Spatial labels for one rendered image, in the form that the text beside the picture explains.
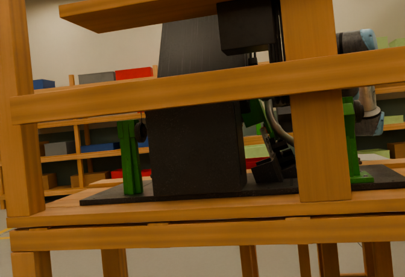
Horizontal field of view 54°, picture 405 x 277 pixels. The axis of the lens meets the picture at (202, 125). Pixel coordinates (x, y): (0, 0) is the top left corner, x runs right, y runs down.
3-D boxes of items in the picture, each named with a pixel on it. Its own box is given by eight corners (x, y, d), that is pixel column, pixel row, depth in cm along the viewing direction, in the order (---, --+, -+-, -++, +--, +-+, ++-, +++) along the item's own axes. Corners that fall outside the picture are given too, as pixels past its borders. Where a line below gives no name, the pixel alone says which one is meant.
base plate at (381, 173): (127, 185, 183) (127, 180, 183) (383, 168, 158) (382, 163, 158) (79, 205, 142) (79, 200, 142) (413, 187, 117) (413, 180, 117)
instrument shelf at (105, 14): (97, 34, 147) (96, 23, 147) (353, -8, 127) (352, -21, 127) (58, 17, 123) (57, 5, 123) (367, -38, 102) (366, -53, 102)
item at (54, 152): (169, 196, 655) (156, 64, 655) (-2, 210, 686) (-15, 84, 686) (175, 190, 710) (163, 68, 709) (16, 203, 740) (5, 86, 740)
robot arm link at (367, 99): (355, 128, 207) (341, 28, 184) (386, 127, 200) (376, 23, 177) (352, 141, 198) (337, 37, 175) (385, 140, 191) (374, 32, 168)
